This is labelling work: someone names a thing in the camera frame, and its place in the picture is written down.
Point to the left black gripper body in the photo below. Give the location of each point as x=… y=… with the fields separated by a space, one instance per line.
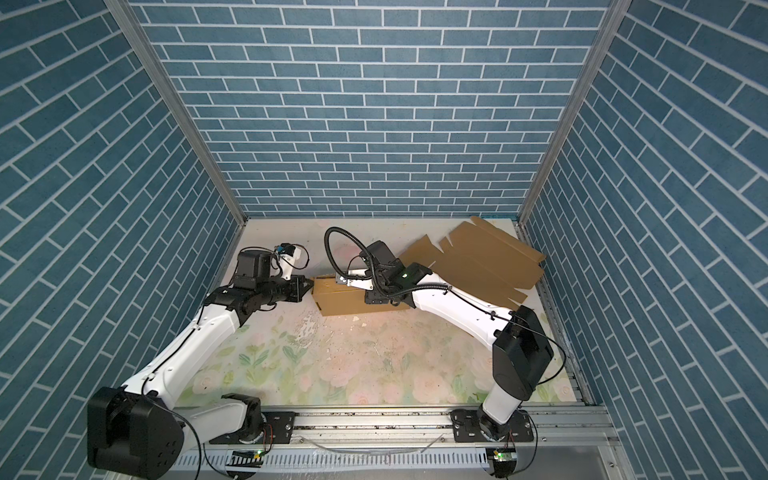
x=277 y=290

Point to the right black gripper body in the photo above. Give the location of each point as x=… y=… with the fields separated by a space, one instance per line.
x=379 y=291

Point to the brown cardboard box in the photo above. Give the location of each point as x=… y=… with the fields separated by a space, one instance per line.
x=334 y=299

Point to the cardboard stack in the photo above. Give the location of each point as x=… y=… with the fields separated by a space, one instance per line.
x=482 y=260

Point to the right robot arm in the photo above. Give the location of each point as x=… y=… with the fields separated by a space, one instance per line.
x=520 y=350

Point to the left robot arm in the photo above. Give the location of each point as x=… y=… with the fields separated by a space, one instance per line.
x=138 y=429

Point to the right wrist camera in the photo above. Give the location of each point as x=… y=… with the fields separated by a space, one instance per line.
x=357 y=278

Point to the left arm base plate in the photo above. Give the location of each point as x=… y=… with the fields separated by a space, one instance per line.
x=273 y=428

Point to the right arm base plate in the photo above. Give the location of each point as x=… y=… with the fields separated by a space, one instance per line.
x=472 y=425

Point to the white slotted cable duct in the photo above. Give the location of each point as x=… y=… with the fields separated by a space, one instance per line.
x=315 y=460

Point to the aluminium front rail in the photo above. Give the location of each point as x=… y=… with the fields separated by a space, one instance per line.
x=571 y=442

